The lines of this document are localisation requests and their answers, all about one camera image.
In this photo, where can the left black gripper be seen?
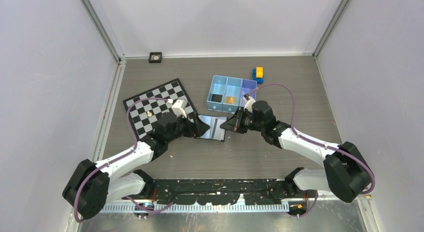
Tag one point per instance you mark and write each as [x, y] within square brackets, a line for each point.
[195, 129]

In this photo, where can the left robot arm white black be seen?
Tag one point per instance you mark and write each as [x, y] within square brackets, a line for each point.
[95, 184]

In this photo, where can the orange square item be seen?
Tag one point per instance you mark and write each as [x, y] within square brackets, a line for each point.
[230, 100]

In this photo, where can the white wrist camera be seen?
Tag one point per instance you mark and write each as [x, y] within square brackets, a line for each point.
[178, 108]
[249, 101]

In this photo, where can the purple bin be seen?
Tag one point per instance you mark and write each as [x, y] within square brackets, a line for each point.
[247, 86]

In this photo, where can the light blue bin middle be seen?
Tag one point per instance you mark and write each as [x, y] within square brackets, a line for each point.
[233, 88]

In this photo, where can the light blue bin left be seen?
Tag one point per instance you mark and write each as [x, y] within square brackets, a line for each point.
[218, 86]

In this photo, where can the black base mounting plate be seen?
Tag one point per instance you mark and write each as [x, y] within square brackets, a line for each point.
[266, 191]

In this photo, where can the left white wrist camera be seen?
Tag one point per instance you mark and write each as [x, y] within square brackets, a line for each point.
[178, 108]

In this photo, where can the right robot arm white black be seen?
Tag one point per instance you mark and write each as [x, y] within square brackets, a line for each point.
[344, 170]

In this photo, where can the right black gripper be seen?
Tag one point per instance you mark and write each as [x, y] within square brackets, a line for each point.
[231, 125]

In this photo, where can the black square item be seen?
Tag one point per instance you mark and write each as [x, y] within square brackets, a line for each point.
[216, 98]

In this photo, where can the small black square box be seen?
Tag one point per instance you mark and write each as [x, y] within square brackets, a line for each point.
[155, 57]

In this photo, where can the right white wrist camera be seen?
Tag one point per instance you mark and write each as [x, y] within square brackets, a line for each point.
[249, 101]

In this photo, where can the blue yellow toy blocks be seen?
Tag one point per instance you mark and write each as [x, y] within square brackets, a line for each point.
[258, 75]

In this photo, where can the light blue bin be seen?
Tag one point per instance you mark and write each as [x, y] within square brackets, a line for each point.
[218, 86]
[233, 88]

